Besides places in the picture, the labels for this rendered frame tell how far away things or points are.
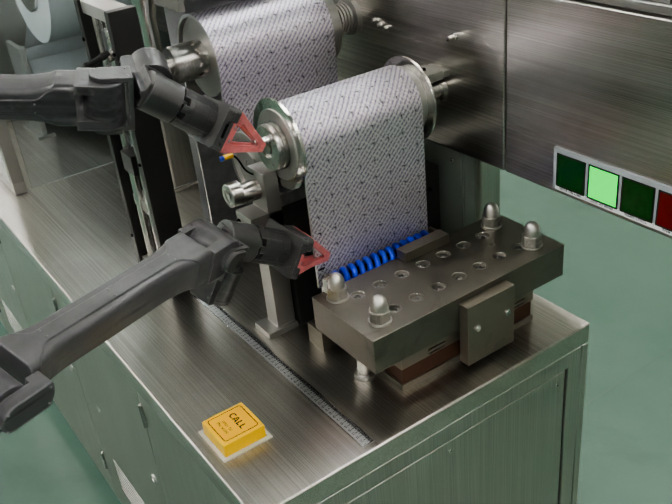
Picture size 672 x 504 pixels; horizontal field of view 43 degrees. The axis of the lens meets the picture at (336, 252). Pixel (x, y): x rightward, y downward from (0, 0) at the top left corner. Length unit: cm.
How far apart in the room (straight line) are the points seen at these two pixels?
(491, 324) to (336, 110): 41
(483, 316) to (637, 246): 223
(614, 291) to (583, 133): 197
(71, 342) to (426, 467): 61
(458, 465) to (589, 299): 184
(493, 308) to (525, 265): 10
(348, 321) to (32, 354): 49
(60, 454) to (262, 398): 151
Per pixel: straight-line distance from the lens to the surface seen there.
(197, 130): 122
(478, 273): 136
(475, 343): 135
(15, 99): 119
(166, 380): 143
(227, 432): 127
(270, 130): 129
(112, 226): 196
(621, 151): 126
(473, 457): 143
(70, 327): 101
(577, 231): 360
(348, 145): 132
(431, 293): 132
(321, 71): 155
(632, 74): 121
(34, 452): 284
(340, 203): 134
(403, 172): 141
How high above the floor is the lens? 175
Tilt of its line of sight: 30 degrees down
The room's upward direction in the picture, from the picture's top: 6 degrees counter-clockwise
